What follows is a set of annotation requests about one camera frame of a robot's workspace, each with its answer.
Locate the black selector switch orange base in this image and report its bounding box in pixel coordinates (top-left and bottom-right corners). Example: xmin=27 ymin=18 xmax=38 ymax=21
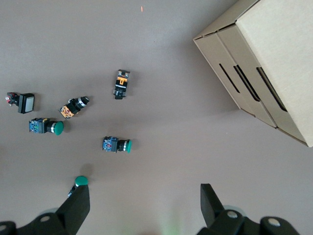
xmin=58 ymin=95 xmax=90 ymax=121
xmin=112 ymin=69 xmax=131 ymax=100

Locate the green push button blue base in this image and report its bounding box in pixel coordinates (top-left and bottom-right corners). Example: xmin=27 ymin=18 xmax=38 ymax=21
xmin=28 ymin=117 xmax=65 ymax=137
xmin=102 ymin=136 xmax=132 ymax=154
xmin=67 ymin=175 xmax=89 ymax=198

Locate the brown cardboard box with slots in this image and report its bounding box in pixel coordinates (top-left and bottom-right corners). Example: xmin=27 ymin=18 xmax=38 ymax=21
xmin=192 ymin=0 xmax=313 ymax=148

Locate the brown paper table cover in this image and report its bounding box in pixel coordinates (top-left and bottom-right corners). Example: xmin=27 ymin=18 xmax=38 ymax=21
xmin=0 ymin=0 xmax=313 ymax=235

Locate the black square button red base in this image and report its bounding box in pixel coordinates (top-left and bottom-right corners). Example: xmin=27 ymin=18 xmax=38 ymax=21
xmin=6 ymin=91 xmax=35 ymax=115

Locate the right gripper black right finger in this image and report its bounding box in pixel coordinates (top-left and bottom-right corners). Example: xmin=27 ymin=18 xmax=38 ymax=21
xmin=197 ymin=183 xmax=303 ymax=235

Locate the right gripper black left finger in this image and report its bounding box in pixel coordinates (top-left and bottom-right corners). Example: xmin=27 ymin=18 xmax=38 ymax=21
xmin=0 ymin=184 xmax=91 ymax=235

